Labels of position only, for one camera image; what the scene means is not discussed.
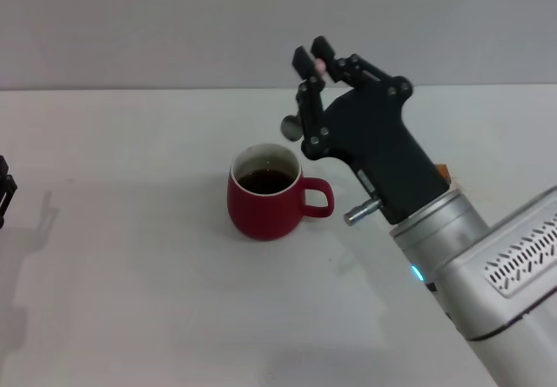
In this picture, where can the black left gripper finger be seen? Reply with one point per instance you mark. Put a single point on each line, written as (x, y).
(5, 191)

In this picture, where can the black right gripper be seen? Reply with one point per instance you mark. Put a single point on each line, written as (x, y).
(374, 143)

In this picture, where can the red ceramic cup with coffee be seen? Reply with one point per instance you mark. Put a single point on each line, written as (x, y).
(261, 217)

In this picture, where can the dark brown wooden block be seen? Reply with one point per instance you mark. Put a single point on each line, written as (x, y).
(443, 171)

